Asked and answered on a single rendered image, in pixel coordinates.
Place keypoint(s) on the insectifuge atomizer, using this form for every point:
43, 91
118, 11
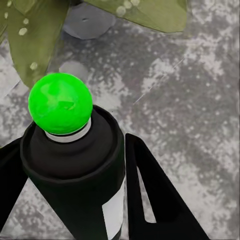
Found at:
74, 153

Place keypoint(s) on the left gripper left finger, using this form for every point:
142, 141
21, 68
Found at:
12, 178

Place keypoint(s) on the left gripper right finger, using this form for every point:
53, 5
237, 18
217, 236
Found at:
174, 220

